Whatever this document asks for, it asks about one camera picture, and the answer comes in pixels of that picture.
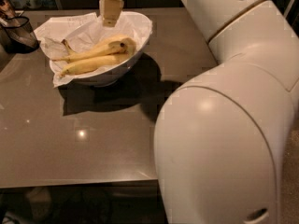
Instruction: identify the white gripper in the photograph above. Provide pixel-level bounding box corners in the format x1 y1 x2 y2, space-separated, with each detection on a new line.
102 0 123 27

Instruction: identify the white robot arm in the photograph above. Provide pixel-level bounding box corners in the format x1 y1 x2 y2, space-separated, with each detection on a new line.
154 0 299 224

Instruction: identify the white bowl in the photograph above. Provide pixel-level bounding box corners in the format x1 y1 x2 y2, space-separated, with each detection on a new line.
45 11 152 87

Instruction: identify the white crumpled paper liner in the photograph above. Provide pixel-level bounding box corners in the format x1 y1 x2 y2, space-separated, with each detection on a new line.
35 11 152 87

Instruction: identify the dark mesh basket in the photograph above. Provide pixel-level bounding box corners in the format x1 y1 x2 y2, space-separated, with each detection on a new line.
0 16 39 53

